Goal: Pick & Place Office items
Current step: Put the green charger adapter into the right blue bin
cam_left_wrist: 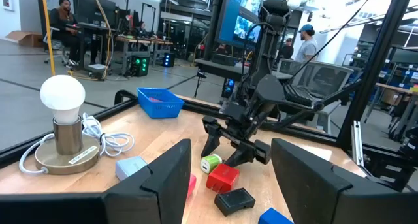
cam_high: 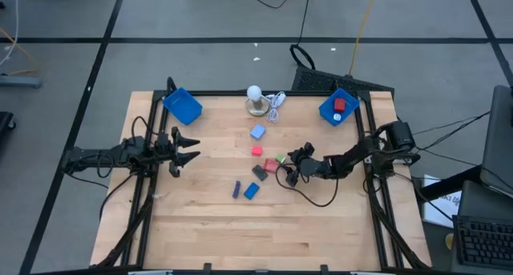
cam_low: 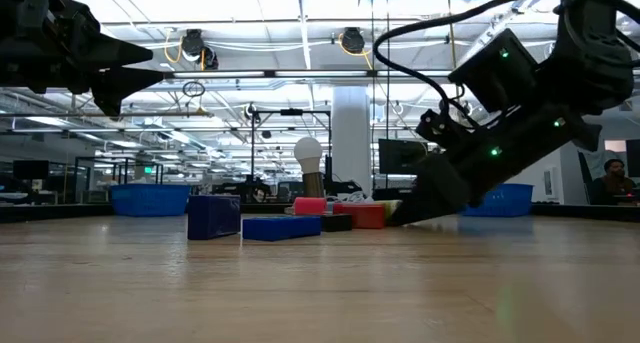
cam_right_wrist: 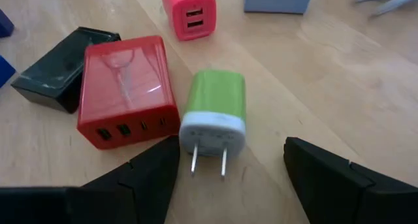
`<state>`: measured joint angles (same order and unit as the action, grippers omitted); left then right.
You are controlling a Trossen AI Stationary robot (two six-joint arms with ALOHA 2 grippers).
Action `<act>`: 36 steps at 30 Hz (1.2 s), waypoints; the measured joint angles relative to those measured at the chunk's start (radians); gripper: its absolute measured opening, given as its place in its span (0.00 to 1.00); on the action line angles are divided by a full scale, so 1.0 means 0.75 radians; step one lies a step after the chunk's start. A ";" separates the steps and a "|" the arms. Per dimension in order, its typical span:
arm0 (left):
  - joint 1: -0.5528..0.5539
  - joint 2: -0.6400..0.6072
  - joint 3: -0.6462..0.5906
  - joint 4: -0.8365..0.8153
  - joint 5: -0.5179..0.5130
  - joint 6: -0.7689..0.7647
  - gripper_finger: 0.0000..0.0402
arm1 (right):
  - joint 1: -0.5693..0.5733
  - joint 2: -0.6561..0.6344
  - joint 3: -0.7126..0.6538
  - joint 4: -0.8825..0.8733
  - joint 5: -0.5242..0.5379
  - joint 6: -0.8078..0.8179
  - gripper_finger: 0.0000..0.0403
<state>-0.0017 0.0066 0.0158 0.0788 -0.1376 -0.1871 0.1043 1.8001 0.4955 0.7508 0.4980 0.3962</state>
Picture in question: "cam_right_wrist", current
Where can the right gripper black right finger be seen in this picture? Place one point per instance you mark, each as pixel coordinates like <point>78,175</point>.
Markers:
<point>343,191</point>

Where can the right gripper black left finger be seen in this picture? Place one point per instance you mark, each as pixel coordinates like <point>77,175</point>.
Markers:
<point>143,185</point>

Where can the red multiport USB charger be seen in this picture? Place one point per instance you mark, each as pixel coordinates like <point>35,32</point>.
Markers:
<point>127,90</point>

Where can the green and white plug charger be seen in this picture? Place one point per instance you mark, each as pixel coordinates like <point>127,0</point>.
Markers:
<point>215,100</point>

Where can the black charger block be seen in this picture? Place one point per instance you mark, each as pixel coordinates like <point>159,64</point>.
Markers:
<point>55,73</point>

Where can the bright blue charger block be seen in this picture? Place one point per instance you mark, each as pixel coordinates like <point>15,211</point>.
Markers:
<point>6,70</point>

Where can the pink dual USB charger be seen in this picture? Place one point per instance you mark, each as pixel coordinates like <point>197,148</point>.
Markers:
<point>191,11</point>

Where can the light blue charger block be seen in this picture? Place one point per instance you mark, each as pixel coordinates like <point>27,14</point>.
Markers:
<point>277,0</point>

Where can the dark navy narrow charger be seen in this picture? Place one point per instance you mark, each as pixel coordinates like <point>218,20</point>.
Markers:
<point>5,25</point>

